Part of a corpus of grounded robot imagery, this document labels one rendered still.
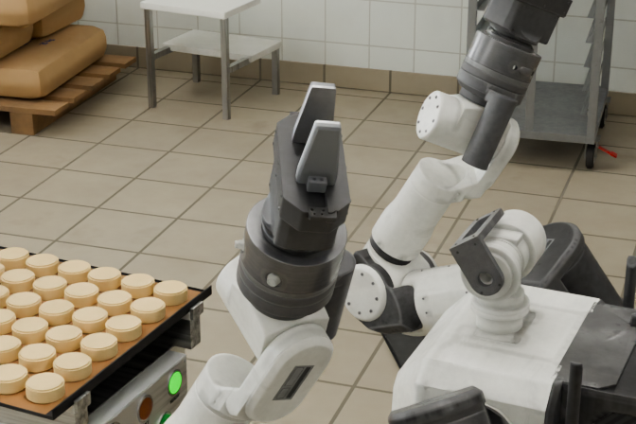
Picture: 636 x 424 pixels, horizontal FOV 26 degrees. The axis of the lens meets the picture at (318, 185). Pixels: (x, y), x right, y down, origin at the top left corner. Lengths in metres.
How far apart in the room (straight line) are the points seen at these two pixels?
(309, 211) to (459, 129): 0.67
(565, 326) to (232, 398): 0.43
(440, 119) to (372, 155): 3.53
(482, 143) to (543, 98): 3.78
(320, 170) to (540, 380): 0.42
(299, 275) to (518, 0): 0.65
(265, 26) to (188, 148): 0.97
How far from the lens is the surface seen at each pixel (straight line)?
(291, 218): 1.10
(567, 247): 1.67
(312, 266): 1.15
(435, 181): 1.79
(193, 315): 2.01
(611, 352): 1.49
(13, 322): 1.99
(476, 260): 1.43
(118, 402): 1.92
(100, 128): 5.61
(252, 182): 4.98
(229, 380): 1.30
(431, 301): 1.80
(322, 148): 1.08
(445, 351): 1.46
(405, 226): 1.82
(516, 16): 1.71
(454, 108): 1.73
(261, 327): 1.22
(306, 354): 1.22
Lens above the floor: 1.80
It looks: 21 degrees down
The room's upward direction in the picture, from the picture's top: straight up
